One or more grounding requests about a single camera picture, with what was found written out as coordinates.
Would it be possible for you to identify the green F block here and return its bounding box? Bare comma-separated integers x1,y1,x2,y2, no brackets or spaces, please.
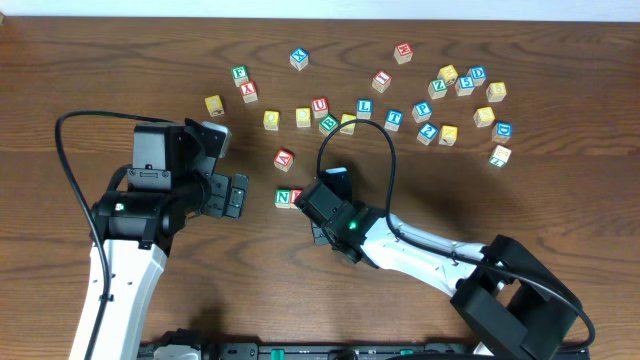
231,65,249,87

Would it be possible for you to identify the green N block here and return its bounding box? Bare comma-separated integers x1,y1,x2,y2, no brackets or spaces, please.
274,189,291,209

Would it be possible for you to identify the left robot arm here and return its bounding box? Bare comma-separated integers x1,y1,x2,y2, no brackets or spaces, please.
70,118,249,359

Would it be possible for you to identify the red A block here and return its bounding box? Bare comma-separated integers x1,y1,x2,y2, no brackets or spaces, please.
274,149,294,172

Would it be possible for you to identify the green B block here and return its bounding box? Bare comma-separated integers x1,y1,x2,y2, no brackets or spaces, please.
319,114,339,136

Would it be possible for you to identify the blue D block upper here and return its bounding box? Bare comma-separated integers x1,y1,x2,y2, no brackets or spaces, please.
467,66,487,87

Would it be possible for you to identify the red block top right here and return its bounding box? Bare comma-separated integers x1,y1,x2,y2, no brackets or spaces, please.
394,43,413,64

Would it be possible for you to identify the blue P block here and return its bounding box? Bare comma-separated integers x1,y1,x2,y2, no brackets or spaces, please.
412,101,432,123

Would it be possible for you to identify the yellow block beside B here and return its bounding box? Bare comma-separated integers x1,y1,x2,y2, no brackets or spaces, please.
340,113,357,135

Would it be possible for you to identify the yellow block beside U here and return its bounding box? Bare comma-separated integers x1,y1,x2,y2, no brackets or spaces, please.
263,110,280,131

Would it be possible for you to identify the yellow block centre left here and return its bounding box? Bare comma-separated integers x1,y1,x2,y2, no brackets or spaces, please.
295,107,312,128

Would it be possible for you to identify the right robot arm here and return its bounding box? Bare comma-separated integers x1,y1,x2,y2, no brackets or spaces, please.
294,168,583,359

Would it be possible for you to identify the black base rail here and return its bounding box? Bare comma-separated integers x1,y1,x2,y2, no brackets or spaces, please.
137,340,476,360

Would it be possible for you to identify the red E block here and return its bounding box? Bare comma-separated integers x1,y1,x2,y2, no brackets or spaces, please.
289,189,302,209

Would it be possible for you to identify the green Z block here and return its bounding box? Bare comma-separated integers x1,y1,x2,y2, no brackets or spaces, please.
428,79,448,100

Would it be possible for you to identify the blue d block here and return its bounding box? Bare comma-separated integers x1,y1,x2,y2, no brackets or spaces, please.
492,121,513,144
467,66,487,87

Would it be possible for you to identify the red U block centre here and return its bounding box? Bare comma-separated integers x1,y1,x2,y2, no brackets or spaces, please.
311,97,329,119

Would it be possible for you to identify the blue L block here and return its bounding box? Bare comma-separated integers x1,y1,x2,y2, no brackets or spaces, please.
356,99,373,120

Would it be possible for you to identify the blue T block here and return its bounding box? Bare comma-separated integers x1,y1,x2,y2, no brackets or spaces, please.
384,109,404,132

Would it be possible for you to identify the blue D block lower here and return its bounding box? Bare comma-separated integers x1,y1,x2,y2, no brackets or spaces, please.
492,121,513,144

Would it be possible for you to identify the white green block right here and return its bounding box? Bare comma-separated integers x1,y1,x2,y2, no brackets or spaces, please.
489,145,512,168

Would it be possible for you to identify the yellow block far right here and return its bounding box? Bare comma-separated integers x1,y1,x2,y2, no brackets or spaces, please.
486,82,507,103

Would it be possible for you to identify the red I block upper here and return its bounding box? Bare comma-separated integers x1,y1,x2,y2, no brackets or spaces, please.
372,70,392,93

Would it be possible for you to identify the blue 5 block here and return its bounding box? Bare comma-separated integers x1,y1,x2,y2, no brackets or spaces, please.
455,76,475,96

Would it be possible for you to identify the yellow block far left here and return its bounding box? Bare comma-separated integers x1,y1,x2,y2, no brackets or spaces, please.
204,95,225,117

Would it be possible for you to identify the red Y block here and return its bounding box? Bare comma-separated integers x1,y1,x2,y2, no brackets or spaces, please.
240,81,258,103

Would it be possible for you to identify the blue 2 block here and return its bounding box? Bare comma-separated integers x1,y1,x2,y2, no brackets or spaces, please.
417,122,439,145

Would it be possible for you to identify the blue X block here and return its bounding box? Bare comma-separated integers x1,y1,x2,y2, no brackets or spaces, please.
290,48,309,71

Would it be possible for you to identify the yellow block top right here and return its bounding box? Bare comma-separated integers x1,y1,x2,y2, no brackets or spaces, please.
437,65,458,86

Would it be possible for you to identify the yellow block beside 2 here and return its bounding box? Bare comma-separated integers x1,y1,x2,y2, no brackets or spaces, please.
439,125,458,146

